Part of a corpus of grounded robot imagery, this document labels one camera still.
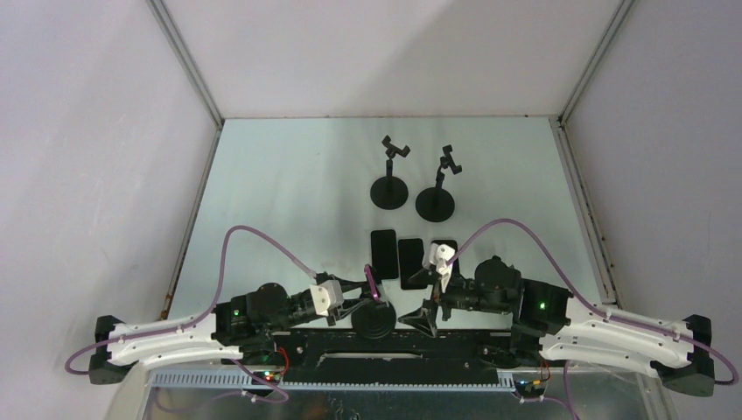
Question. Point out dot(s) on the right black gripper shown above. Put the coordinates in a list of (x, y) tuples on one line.
[(423, 318)]

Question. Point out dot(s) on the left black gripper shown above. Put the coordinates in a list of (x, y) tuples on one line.
[(347, 287)]

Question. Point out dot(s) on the teal blue phone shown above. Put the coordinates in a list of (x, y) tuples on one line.
[(384, 254)]

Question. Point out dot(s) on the black phone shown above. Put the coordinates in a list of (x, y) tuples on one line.
[(411, 254), (454, 246)]

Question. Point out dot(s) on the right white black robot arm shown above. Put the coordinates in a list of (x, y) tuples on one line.
[(549, 323)]

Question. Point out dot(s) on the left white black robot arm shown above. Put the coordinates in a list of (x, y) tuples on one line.
[(243, 328)]

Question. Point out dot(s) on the left small circuit board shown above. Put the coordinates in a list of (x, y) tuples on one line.
[(266, 378)]

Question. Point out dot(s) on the small circuit board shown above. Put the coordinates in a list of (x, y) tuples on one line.
[(266, 378), (530, 391)]

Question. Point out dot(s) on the right small circuit board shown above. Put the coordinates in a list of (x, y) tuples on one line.
[(530, 391)]

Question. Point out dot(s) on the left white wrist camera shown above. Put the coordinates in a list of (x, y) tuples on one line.
[(327, 298)]

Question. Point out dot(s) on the black front mounting rail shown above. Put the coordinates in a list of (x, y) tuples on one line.
[(455, 358)]

